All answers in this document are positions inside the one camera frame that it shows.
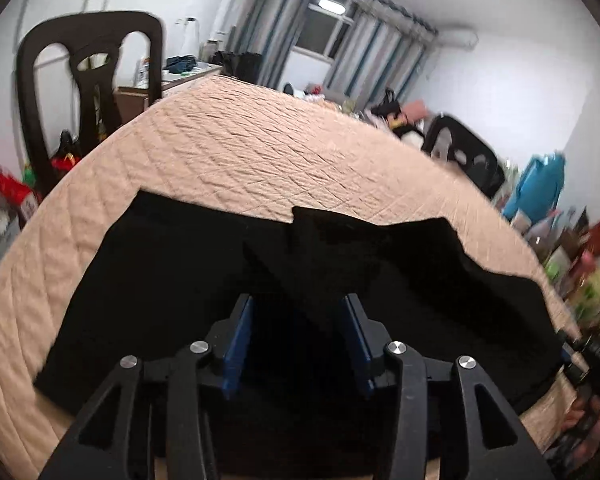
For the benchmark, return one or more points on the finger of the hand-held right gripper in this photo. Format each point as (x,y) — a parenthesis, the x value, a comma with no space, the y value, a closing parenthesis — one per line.
(566,360)

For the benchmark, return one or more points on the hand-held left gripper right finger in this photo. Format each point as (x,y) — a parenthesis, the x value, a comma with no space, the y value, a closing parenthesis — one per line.
(357,340)

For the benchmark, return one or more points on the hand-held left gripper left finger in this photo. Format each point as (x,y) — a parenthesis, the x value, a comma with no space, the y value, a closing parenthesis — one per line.
(240,345)

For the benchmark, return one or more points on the black pants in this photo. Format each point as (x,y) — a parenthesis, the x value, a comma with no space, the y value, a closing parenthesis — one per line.
(180,285)

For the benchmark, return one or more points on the person's right hand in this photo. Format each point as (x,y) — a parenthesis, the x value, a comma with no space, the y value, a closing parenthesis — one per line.
(582,425)

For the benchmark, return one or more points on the cluster of bottles and jars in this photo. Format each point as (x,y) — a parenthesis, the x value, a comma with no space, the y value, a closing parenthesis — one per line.
(580,270)

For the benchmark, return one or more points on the light blue bag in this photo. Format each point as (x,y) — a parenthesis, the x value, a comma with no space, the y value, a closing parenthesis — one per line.
(535,185)

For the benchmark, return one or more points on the peach quilted blanket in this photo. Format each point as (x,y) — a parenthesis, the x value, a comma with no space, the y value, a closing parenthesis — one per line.
(280,150)

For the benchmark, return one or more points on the dark brown plastic chair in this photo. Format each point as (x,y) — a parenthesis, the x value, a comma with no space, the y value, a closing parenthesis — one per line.
(30,85)
(480,160)

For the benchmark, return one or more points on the red snack packet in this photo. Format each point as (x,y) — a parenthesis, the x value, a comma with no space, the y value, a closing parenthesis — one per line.
(17,192)

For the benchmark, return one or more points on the wooden side table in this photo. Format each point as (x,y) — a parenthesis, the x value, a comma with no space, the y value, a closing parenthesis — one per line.
(180,80)

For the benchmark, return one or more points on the black box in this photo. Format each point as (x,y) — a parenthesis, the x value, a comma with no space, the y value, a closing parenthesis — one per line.
(249,67)

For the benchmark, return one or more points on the black handbag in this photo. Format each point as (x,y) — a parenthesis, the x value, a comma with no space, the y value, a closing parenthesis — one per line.
(224,64)

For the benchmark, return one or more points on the dark blue bag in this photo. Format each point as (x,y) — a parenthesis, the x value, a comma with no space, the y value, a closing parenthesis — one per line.
(181,64)

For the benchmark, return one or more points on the striped grey blue curtain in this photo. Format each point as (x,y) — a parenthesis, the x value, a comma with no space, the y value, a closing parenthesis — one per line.
(275,25)
(380,50)

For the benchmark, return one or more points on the window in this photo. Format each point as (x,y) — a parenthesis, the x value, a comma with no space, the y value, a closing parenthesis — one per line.
(325,30)

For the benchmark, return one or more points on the white air conditioner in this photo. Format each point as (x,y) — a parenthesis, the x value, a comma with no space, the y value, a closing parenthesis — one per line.
(459,38)

